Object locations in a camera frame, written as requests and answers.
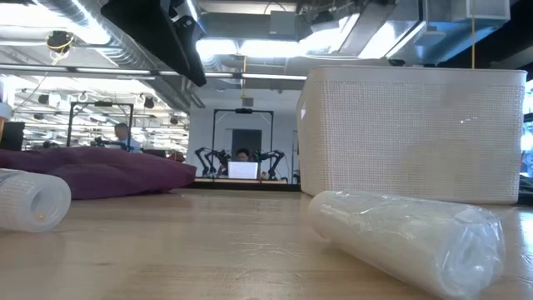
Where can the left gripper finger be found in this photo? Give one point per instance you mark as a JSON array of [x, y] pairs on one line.
[[191, 25], [158, 33]]

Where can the white gauze roll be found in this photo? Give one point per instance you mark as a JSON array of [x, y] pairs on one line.
[[408, 237], [29, 200]]

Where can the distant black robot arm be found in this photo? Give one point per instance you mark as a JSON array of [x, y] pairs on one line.
[[220, 156], [270, 157]]

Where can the white perforated plastic basket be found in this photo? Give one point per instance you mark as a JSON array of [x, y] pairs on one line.
[[412, 141]]

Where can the person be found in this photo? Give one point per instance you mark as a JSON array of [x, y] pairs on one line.
[[123, 133], [242, 155]]

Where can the purple folded cloth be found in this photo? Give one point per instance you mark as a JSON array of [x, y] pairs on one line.
[[104, 171]]

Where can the white laptop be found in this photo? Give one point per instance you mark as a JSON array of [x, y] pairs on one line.
[[242, 171]]

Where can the distant wooden table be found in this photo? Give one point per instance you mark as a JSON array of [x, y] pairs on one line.
[[212, 180]]

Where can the black monitor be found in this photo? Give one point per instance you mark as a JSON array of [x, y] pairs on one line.
[[14, 135]]

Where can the black gantry frame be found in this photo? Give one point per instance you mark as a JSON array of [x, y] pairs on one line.
[[243, 111], [100, 103]]

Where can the black aluminium table frame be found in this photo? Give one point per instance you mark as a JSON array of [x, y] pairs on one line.
[[250, 187]]

